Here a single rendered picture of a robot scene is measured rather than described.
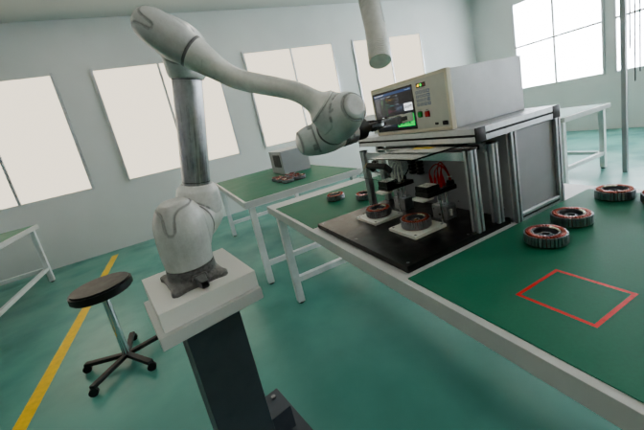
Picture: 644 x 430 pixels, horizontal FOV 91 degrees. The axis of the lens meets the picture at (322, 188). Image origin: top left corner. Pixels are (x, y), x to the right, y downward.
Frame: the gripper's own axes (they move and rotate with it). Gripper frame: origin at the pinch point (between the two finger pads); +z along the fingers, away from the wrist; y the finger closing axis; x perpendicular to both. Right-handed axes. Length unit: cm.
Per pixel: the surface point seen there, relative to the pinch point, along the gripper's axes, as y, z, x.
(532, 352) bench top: 62, -29, -43
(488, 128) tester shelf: 25.5, 12.3, -8.0
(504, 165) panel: 23.1, 21.5, -22.2
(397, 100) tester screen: -12.0, 9.3, 7.0
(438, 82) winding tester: 10.6, 9.5, 9.4
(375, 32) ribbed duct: -109, 78, 59
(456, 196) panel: 0.7, 21.4, -36.5
